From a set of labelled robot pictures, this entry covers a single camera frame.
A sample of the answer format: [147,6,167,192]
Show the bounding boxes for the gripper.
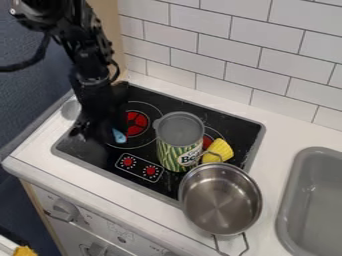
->
[66,73,131,144]

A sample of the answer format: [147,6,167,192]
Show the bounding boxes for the blue ladle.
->
[110,127,129,144]

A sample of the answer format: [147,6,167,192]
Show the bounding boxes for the green striped can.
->
[152,111,206,173]

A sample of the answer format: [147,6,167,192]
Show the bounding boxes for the toy stove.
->
[49,80,268,209]

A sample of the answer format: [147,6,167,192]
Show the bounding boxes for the yellow toy corn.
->
[200,137,236,165]

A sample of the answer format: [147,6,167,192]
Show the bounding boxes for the silver pot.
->
[177,150,265,256]

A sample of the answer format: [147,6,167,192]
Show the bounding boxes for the yellow toy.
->
[12,245,39,256]

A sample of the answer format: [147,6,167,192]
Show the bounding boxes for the toy sink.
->
[273,146,342,256]

